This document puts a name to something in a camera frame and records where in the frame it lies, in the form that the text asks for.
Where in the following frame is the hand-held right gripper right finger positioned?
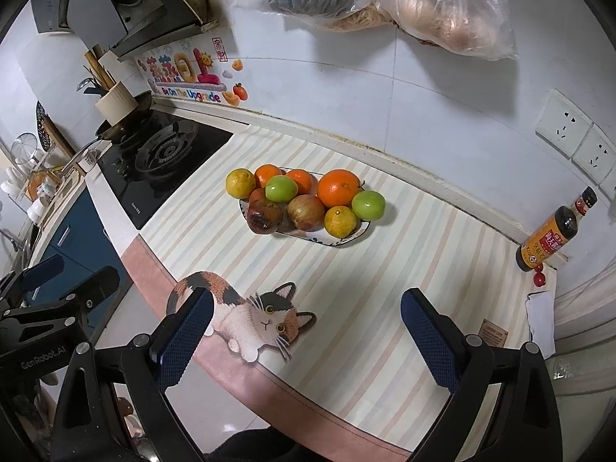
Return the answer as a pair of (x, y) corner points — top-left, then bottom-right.
(400, 288), (564, 462)

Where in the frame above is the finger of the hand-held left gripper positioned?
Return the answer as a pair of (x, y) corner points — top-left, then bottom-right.
(0, 254), (65, 310)
(10, 264), (121, 333)

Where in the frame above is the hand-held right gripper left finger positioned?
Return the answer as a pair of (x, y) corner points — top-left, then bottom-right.
(50, 286), (215, 462)

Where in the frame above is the dark red bruised apple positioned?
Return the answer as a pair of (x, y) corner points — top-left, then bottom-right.
(247, 201), (285, 235)

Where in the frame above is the yellow citrus fruit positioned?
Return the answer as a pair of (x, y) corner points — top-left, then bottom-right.
(226, 168), (257, 199)
(324, 206), (358, 239)

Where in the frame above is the green round fruit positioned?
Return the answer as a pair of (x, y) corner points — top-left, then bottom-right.
(351, 190), (387, 221)
(265, 176), (296, 203)

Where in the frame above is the floral ceramic plate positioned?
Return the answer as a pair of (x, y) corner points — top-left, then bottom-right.
(239, 167), (373, 248)

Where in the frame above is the red streaked apple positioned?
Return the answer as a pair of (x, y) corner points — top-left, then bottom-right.
(287, 194), (325, 230)

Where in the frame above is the small mandarin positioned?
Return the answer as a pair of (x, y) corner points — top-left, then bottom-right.
(254, 164), (285, 188)
(285, 168), (315, 196)

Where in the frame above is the blue cabinet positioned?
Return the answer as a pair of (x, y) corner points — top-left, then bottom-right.
(26, 185), (133, 342)

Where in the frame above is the white bowl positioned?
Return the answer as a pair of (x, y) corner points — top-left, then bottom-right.
(26, 198), (49, 224)

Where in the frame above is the striped cat print mat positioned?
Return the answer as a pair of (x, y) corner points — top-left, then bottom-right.
(120, 130), (559, 460)

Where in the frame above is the dish rack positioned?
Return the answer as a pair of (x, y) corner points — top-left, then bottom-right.
(0, 132), (80, 224)

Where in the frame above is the black gas stove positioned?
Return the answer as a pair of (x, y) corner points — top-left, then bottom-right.
(97, 108), (235, 231)

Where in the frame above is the white paper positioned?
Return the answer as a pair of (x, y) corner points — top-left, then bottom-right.
(524, 290), (557, 359)

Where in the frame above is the metal colander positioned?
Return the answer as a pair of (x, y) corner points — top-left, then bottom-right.
(12, 132), (43, 165)

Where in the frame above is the dark patterned plate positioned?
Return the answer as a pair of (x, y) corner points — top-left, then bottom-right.
(35, 100), (55, 152)

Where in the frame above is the sauce bottle with yellow label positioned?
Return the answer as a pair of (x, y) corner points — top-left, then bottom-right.
(516, 186), (598, 273)

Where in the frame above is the beige ribbed utensil holder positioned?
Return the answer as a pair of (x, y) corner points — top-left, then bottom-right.
(95, 82), (139, 126)

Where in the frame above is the large orange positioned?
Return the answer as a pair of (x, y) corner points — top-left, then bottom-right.
(318, 169), (362, 208)

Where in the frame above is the dark frying pan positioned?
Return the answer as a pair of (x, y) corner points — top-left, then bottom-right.
(62, 90), (155, 169)

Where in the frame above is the black ladle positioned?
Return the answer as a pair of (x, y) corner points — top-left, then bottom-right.
(76, 74), (104, 96)

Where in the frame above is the wooden spatula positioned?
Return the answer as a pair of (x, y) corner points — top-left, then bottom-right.
(84, 44), (116, 90)

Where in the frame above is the steel range hood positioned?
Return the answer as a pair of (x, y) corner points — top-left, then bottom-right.
(31, 0), (219, 63)

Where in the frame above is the plastic bag with pale contents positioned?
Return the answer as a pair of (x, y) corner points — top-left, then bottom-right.
(337, 0), (518, 61)

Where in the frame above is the colourful wall sticker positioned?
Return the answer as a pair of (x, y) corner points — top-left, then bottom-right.
(135, 36), (248, 107)

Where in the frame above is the white wall socket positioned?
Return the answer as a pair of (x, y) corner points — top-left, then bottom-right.
(535, 89), (594, 157)
(572, 122), (616, 186)

